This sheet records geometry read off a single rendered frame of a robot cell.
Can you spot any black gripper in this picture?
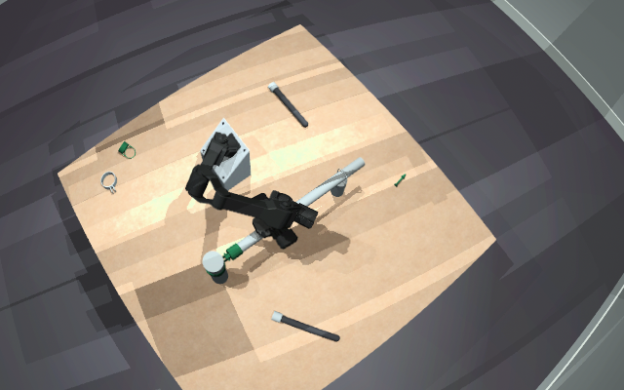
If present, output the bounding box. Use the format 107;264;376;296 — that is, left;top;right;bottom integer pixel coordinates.
253;193;297;249

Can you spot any dark green cup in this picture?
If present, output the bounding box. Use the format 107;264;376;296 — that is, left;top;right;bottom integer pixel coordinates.
205;244;243;277

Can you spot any grey metal ring clamp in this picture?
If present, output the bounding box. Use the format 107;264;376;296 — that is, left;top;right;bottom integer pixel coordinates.
100;172;117;194

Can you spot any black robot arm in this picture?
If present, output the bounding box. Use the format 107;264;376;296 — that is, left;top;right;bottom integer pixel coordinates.
185;132;318;238

